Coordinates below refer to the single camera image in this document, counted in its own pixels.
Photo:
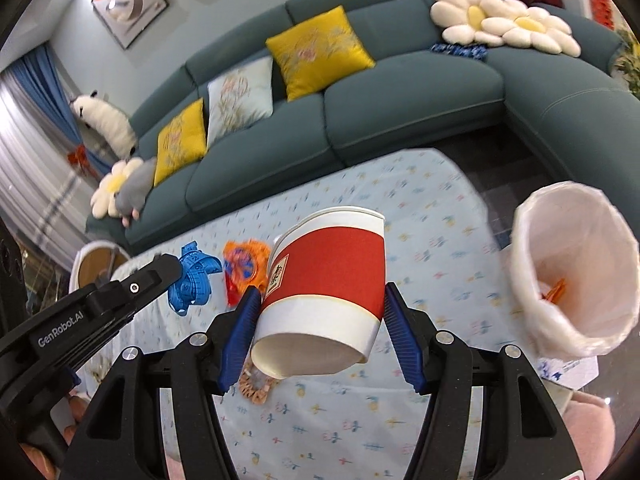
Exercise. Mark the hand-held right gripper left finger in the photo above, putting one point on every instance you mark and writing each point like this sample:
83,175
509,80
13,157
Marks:
240,340

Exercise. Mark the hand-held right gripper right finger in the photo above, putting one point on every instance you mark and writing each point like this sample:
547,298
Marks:
402,340

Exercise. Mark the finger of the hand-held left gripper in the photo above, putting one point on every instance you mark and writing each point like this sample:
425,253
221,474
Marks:
142,282

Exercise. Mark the blue wrapper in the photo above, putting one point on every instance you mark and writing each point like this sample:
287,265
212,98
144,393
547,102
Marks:
195,280

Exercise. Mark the red and white paper cup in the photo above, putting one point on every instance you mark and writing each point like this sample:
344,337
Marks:
325,270

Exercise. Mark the white-lined waste bin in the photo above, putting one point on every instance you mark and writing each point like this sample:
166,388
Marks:
575,240

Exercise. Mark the round white side table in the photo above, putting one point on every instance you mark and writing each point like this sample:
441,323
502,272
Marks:
97,260

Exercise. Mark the beige pretzel snack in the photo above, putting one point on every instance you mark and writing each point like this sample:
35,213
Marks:
257,387

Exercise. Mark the floral tablecloth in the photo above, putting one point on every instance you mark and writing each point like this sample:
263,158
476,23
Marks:
425,210

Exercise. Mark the red curtain tie bow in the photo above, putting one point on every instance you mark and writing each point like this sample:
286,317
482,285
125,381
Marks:
82,160

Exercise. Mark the small yellow embroidered cushion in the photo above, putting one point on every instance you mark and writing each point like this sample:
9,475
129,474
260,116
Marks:
180,142

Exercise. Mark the grey sheer curtain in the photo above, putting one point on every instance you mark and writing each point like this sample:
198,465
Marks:
35,175

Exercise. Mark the small orange wrapper piece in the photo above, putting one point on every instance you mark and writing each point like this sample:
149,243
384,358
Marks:
554,291

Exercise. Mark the white long plush toy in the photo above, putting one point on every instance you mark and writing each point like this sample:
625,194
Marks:
107,122

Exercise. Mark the white and blue tissue box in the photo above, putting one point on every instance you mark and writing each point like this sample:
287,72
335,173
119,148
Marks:
570,372

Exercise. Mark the pale blue embroidered cushion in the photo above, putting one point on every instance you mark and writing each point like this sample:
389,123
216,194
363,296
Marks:
240,100

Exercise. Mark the pink cloth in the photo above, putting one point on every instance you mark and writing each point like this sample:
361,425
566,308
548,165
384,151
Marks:
592,435

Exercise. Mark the blue curtain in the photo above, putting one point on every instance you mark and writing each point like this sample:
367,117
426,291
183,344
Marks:
40,80

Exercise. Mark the teal sectional sofa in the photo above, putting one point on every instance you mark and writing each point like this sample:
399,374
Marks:
400,100

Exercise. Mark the framed picture with orange corner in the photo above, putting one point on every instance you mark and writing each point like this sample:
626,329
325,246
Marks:
127,5

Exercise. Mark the large yellow embroidered cushion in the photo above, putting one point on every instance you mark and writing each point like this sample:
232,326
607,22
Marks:
320,52

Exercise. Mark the blue patterned cloth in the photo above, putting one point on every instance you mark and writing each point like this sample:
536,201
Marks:
457,51

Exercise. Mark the green potted plant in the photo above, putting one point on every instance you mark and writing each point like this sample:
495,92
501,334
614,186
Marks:
630,60

